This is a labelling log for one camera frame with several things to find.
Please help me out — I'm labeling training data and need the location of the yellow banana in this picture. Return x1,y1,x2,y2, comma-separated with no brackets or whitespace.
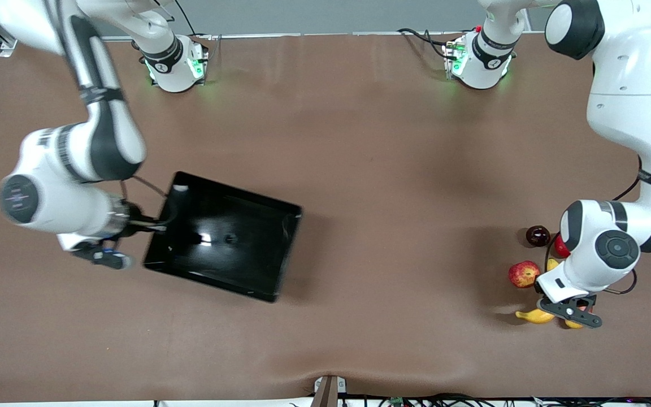
516,257,561,325

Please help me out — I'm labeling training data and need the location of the grey camera stand bracket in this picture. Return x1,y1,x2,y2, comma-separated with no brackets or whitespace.
311,375,348,407

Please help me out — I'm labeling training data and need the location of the red yellow apple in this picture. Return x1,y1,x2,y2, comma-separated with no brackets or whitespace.
509,260,541,289

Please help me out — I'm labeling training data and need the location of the black left arm base cable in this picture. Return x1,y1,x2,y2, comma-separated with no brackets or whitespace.
398,27,476,57

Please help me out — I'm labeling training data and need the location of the black plastic box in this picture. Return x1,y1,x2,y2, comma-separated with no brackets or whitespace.
143,171,303,303

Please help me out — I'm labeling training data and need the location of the dark red plum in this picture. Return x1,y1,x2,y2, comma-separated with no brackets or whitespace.
526,225,552,248

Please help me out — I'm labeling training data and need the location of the black arm base cable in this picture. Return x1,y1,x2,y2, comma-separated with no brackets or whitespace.
398,27,476,57
176,0,213,41

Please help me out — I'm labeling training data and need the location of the red yellow mango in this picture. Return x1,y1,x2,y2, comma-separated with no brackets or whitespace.
564,301,593,330

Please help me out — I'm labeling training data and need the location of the black right arm base cable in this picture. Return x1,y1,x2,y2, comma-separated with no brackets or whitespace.
176,0,213,41

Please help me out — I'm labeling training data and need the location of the brown table cover mat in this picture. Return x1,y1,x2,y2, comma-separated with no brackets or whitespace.
0,33,651,403

